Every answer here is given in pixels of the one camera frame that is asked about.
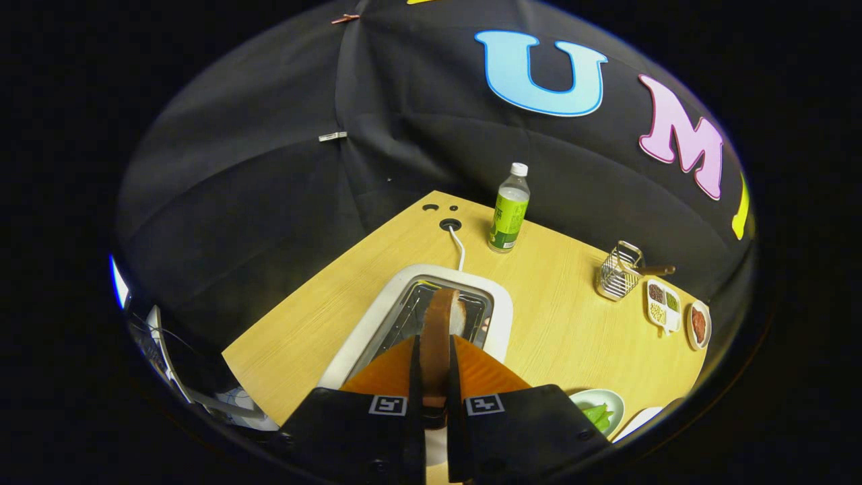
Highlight green lettuce leaf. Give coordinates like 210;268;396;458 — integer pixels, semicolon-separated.
581;403;615;433

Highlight white square plate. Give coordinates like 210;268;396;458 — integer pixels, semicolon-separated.
611;404;667;444

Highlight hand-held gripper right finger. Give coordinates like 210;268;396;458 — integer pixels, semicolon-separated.
444;335;611;484

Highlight white toaster cable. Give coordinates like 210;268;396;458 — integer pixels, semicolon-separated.
448;226;467;271

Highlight wire utensil holder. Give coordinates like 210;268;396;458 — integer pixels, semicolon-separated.
595;240;645;302

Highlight white toaster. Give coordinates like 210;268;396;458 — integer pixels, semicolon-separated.
317;263;514;465

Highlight black backdrop cloth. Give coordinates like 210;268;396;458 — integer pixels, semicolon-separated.
114;0;758;378

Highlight white divided bean dish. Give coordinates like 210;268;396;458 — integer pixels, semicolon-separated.
645;279;682;335

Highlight green label water bottle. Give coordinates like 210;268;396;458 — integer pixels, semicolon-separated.
488;162;531;254

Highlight white round plate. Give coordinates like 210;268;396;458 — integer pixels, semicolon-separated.
685;300;712;352

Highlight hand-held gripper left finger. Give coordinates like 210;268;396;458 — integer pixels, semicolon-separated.
273;335;426;484

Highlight plain bread slice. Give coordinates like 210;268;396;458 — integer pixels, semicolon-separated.
420;288;467;412

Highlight light green round plate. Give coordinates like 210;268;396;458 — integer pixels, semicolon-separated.
569;389;626;439

